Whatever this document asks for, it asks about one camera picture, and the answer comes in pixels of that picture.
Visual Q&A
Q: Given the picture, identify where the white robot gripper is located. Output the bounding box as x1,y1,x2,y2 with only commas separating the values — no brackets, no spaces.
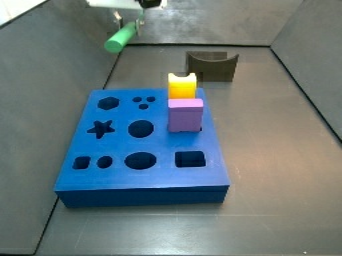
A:
86,0,168,36

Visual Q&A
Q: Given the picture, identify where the green cylinder peg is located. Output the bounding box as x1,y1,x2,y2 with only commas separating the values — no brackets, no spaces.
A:
105,22,137,53

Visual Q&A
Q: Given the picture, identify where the dark curved fixture cradle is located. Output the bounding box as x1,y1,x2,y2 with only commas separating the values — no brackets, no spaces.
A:
186,51,240,82

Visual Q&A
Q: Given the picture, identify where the blue foam shape-sorter board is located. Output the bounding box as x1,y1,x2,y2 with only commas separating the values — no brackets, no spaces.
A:
55,89,230,208

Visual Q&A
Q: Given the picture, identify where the yellow notched block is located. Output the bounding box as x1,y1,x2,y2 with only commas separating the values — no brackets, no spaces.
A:
169,73,197,99

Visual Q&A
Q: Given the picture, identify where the purple rectangular block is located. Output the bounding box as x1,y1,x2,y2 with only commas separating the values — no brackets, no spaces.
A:
169,98,205,132

